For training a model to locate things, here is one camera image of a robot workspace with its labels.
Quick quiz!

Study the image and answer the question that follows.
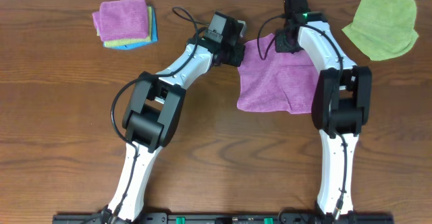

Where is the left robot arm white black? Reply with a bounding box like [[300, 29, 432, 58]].
[[100, 12, 246, 223]]

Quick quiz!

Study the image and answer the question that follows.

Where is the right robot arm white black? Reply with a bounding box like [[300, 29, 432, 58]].
[[276, 0, 372, 223]]

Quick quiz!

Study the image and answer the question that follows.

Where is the folded blue cloth in stack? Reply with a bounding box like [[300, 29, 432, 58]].
[[103, 6, 158, 51]]

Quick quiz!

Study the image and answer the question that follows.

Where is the green microfiber cloth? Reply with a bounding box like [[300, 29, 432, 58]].
[[342, 0, 419, 61]]

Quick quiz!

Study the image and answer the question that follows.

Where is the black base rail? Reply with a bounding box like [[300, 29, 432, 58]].
[[52, 211, 395, 224]]

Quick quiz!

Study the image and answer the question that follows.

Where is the folded purple cloth on stack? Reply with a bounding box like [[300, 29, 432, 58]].
[[92, 0, 150, 42]]

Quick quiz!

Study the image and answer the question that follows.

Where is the purple microfiber cloth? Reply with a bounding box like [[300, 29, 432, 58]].
[[237, 40, 319, 114]]

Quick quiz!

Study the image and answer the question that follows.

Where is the folded yellow-green cloth in stack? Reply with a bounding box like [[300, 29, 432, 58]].
[[93, 5, 155, 50]]

